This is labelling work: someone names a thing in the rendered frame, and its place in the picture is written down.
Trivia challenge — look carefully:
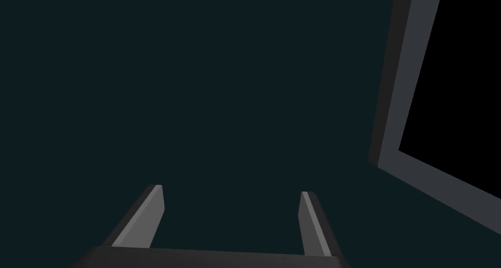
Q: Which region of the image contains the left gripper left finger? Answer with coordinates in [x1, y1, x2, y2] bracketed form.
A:
[102, 184, 165, 249]

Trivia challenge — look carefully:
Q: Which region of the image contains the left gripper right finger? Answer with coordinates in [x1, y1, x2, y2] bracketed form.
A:
[297, 190, 345, 258]

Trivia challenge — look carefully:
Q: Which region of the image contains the grey framed window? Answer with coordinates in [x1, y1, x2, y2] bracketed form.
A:
[367, 0, 501, 235]

